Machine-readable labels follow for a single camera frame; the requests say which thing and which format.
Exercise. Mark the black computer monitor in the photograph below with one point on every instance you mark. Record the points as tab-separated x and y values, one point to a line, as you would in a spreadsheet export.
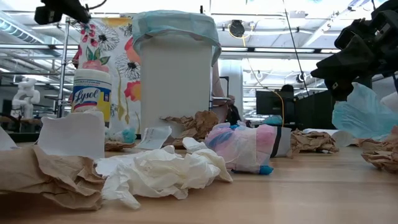
267	105

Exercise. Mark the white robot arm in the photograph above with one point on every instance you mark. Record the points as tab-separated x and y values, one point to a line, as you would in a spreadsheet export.
26	93

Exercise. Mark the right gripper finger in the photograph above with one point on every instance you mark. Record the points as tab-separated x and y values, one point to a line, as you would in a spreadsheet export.
345	88
348	63

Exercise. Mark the small blue white wrapper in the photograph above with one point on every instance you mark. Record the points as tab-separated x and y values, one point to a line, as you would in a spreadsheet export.
128	135

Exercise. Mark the blue trash bag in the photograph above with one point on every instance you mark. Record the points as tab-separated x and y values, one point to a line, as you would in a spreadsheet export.
360	118

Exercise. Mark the black aluminium table frame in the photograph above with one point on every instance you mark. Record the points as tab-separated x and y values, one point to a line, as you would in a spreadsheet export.
28	137

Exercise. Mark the white torn paper sheet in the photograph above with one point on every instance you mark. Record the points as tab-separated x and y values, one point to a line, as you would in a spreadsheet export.
71	137

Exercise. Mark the black partition panel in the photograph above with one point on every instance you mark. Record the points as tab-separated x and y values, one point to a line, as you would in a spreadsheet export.
315	109

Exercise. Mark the yellow Lysol wipes canister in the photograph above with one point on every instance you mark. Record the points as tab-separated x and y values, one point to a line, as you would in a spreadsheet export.
91	93

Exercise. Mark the large brown paper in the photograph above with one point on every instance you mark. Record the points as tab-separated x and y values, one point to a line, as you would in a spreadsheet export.
46	180

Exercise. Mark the pink blue wrapper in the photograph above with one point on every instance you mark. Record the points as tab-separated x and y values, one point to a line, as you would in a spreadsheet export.
242	149

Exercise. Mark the black ceiling camera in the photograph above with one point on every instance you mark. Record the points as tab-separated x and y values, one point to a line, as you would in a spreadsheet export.
237	28

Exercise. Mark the white plastic trash bin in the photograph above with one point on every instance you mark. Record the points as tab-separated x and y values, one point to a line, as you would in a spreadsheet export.
174	87

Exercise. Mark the folded blue bag pack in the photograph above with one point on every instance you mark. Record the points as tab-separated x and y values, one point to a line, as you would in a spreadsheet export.
273	120

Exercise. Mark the floral print curtain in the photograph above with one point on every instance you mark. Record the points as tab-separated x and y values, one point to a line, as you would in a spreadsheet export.
124	62

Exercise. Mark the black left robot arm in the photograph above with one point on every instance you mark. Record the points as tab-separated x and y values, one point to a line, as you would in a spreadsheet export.
46	15

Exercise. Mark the white tissue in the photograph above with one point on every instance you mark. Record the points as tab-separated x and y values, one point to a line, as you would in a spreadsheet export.
211	158

